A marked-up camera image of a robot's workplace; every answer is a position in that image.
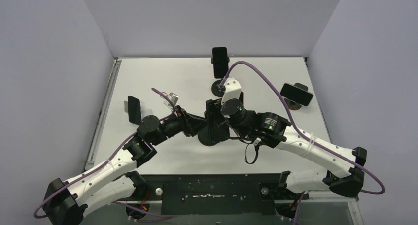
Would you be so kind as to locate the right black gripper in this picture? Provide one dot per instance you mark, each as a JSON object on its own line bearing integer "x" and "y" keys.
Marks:
{"x": 213, "y": 112}

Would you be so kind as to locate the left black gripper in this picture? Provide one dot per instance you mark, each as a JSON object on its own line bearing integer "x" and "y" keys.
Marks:
{"x": 190, "y": 124}

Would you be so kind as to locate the black phone stand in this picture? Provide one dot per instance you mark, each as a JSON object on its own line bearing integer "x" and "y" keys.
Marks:
{"x": 205, "y": 139}
{"x": 216, "y": 89}

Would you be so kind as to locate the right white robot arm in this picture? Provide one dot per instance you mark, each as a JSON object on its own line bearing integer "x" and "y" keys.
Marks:
{"x": 340, "y": 172}

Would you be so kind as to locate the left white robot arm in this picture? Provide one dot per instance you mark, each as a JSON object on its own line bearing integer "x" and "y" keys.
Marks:
{"x": 67, "y": 202}

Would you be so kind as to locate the brown base phone stand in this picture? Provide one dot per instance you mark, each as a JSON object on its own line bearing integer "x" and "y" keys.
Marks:
{"x": 293, "y": 105}

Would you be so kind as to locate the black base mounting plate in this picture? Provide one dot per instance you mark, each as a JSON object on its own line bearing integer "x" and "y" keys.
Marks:
{"x": 215, "y": 194}

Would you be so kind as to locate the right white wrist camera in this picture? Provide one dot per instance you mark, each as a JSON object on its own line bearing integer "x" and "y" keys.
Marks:
{"x": 232, "y": 90}

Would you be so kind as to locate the aluminium rail left edge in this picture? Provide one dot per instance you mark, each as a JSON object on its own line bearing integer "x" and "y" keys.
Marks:
{"x": 102, "y": 114}

